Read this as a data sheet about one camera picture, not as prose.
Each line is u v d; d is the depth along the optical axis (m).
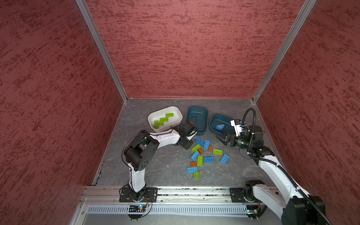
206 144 0.92
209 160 0.87
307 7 0.71
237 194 0.74
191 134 0.81
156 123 1.03
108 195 0.76
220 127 1.00
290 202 0.41
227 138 0.69
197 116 1.07
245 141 0.68
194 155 0.87
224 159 0.86
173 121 1.05
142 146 0.54
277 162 0.53
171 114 1.10
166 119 1.06
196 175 0.82
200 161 0.85
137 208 0.71
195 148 0.91
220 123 1.01
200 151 0.89
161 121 1.05
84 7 0.71
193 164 0.84
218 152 0.90
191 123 1.02
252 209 0.71
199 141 0.94
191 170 0.83
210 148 0.91
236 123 0.73
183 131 0.75
